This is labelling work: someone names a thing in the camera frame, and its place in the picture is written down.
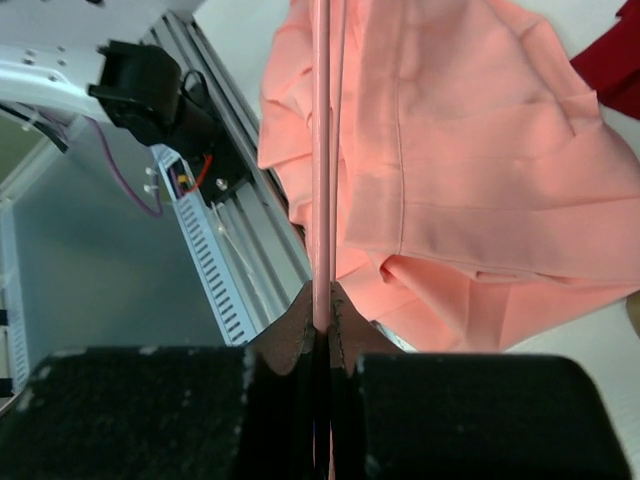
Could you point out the white slotted cable duct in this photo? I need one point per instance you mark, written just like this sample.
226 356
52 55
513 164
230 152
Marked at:
221 290

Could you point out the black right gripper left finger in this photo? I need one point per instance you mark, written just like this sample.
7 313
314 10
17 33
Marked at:
169 412

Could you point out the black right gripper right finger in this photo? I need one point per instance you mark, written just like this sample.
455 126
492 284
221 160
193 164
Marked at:
398 415

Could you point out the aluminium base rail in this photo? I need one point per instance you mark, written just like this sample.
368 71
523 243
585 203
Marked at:
247 208

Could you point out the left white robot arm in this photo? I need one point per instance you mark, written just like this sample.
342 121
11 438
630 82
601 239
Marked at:
85 58

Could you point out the red skirt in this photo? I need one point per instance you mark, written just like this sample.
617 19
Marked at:
610 65

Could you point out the pink pleated skirt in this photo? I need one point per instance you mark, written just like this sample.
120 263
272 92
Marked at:
482 198

